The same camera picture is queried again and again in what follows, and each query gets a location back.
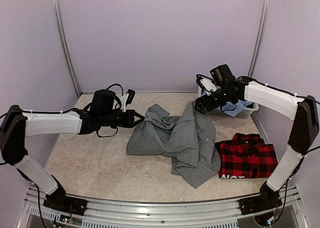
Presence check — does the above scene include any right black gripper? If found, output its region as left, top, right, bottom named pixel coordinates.
left=195, top=86, right=236, bottom=114

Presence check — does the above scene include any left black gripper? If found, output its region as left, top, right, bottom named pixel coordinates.
left=100, top=109, right=145, bottom=128

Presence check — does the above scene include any grey long sleeve shirt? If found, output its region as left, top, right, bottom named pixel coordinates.
left=126, top=101, right=221, bottom=188

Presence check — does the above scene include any white plastic laundry basket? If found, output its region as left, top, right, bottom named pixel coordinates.
left=208, top=100, right=259, bottom=119

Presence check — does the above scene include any red black plaid shirt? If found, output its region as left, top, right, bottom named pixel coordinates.
left=215, top=133, right=278, bottom=179

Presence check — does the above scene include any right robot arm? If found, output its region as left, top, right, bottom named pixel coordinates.
left=195, top=65, right=320, bottom=210

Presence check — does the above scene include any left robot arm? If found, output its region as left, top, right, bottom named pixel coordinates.
left=0, top=89, right=145, bottom=210

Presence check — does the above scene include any light blue shirt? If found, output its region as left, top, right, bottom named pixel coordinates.
left=195, top=91, right=255, bottom=118

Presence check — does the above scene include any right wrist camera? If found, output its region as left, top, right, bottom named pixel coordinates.
left=196, top=74, right=218, bottom=95

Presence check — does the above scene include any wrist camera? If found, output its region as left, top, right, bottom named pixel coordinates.
left=120, top=89, right=136, bottom=112
left=196, top=74, right=218, bottom=95

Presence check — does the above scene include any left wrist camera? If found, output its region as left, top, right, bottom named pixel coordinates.
left=120, top=89, right=136, bottom=112

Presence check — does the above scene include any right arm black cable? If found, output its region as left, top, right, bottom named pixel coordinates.
left=196, top=74, right=320, bottom=155

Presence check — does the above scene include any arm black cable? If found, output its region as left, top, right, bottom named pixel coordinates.
left=0, top=83, right=126, bottom=138
left=196, top=74, right=320, bottom=155

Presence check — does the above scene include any right aluminium frame post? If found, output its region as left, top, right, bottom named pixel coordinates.
left=247, top=0, right=271, bottom=77

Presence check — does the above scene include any aluminium frame post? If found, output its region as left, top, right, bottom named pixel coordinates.
left=52, top=0, right=82, bottom=98
left=247, top=0, right=271, bottom=77

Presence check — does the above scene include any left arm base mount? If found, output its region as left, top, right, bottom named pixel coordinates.
left=43, top=193, right=88, bottom=216

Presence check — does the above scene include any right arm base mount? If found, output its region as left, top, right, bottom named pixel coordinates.
left=239, top=182, right=282, bottom=215

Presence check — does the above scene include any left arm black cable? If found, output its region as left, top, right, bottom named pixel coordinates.
left=0, top=83, right=126, bottom=138

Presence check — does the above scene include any left aluminium frame post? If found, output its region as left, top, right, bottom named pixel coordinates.
left=52, top=0, right=82, bottom=98

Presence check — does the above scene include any front aluminium rail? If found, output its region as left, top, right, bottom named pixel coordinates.
left=15, top=185, right=310, bottom=227

